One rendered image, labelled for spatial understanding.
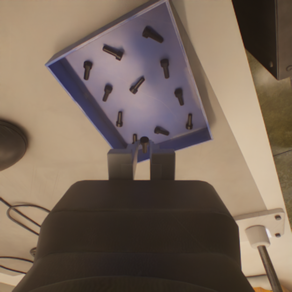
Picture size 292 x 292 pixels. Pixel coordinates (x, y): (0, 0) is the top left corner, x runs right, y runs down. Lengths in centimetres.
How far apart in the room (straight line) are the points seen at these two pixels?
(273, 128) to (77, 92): 151
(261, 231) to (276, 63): 27
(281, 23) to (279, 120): 129
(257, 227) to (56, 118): 37
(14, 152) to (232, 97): 23
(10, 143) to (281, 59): 36
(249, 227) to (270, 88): 108
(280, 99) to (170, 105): 131
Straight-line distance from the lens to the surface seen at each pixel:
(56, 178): 31
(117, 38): 18
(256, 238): 43
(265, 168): 31
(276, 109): 153
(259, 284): 78
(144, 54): 18
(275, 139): 172
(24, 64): 21
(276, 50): 35
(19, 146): 26
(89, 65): 18
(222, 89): 21
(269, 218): 42
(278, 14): 33
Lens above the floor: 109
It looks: 46 degrees down
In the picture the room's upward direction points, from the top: 179 degrees counter-clockwise
